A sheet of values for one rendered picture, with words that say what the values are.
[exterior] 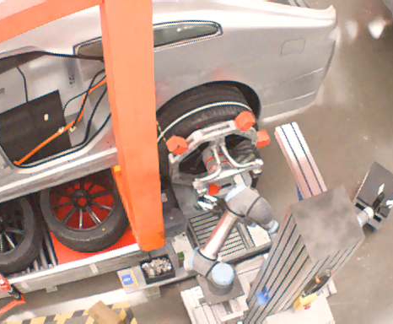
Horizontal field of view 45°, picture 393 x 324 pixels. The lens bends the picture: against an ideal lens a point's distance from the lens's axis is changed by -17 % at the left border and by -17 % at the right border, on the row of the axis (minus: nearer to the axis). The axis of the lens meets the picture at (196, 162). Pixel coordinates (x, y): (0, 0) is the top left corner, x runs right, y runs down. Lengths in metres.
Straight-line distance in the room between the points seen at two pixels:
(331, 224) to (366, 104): 3.15
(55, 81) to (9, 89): 0.39
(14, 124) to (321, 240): 2.51
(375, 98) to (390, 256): 1.66
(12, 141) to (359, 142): 2.95
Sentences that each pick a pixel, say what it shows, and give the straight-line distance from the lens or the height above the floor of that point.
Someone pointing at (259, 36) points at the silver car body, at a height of 1.62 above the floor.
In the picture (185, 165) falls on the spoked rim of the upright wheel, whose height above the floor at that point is 0.66.
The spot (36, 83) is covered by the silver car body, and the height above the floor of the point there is 0.90.
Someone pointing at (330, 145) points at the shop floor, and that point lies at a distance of 4.58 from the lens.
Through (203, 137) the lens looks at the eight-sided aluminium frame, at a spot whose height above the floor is 1.12.
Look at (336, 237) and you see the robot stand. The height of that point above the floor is 2.03.
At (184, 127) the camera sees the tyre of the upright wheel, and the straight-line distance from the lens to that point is 3.13.
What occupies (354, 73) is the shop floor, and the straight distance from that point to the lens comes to 5.21.
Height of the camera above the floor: 3.73
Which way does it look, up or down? 60 degrees down
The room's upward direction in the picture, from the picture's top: 3 degrees clockwise
